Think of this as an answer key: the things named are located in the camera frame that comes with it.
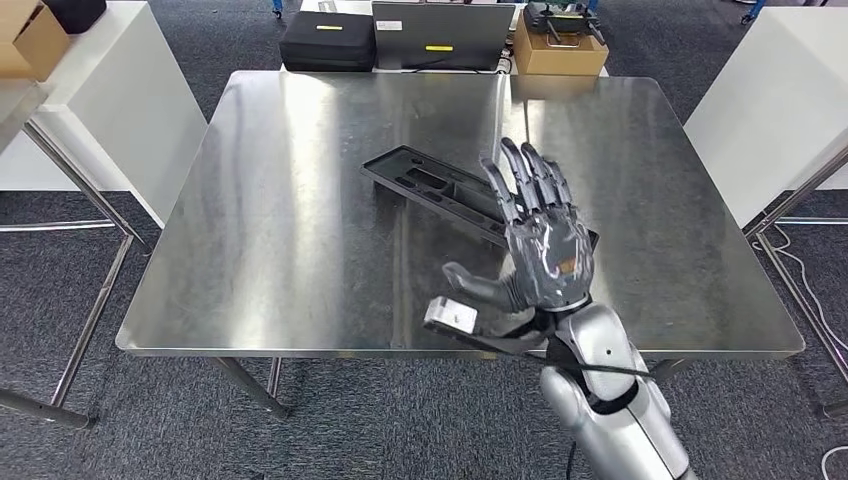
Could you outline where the black bag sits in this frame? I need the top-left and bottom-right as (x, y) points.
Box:
(41, 0), (109, 36)

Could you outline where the white cabinet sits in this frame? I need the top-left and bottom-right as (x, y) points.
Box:
(683, 6), (848, 230)
(0, 0), (210, 230)

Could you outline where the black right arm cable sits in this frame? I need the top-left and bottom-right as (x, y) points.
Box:
(529, 351), (655, 381)

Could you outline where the stainless steel workbench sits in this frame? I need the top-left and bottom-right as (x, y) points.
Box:
(114, 70), (808, 420)

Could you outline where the black blue device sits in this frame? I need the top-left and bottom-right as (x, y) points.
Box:
(521, 0), (607, 46)

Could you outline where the black plastic panel part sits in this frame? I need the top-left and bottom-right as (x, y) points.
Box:
(360, 145), (601, 252)

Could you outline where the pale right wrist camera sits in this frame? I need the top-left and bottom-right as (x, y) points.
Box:
(423, 296), (480, 337)

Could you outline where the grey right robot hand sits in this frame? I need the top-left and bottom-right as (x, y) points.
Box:
(442, 137), (596, 314)

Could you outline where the cardboard box with device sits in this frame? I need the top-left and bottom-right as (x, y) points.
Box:
(513, 13), (611, 77)

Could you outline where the black carry case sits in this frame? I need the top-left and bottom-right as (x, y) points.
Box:
(278, 10), (378, 73)

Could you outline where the black right camera bracket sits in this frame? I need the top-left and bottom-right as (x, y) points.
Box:
(423, 316), (556, 360)

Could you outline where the white low table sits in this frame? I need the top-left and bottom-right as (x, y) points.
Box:
(281, 0), (611, 77)

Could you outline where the white floor cable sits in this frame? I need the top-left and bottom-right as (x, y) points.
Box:
(821, 445), (848, 480)
(751, 225), (848, 338)

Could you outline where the open cardboard box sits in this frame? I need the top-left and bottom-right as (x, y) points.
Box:
(0, 0), (72, 83)

